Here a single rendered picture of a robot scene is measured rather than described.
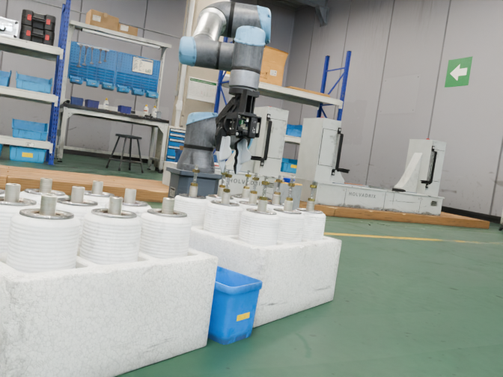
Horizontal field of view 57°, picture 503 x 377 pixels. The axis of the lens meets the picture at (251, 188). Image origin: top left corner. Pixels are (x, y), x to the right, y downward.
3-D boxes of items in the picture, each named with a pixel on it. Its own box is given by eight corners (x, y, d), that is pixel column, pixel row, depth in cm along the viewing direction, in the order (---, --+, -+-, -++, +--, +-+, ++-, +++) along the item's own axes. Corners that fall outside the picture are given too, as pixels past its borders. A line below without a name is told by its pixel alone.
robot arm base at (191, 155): (171, 167, 184) (174, 142, 183) (206, 171, 191) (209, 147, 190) (183, 170, 171) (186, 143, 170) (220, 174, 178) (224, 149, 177)
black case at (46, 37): (18, 45, 537) (19, 30, 536) (50, 51, 554) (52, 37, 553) (19, 39, 500) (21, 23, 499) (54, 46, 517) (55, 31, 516)
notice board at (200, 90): (186, 98, 745) (188, 76, 743) (214, 103, 768) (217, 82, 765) (186, 98, 743) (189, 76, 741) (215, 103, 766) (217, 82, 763)
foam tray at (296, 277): (141, 282, 127) (149, 218, 126) (231, 267, 158) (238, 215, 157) (253, 328, 103) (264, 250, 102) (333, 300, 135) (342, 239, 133)
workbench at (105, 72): (53, 158, 656) (67, 25, 644) (150, 169, 721) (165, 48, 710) (57, 161, 594) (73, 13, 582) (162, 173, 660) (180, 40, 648)
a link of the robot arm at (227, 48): (221, 46, 131) (221, 36, 120) (261, 51, 132) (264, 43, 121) (218, 74, 131) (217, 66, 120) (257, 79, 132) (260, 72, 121)
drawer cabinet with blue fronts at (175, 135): (153, 170, 711) (158, 126, 707) (182, 173, 733) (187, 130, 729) (164, 173, 660) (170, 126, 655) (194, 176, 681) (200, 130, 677)
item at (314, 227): (305, 280, 126) (314, 214, 125) (277, 270, 132) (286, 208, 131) (323, 276, 133) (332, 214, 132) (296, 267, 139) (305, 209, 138)
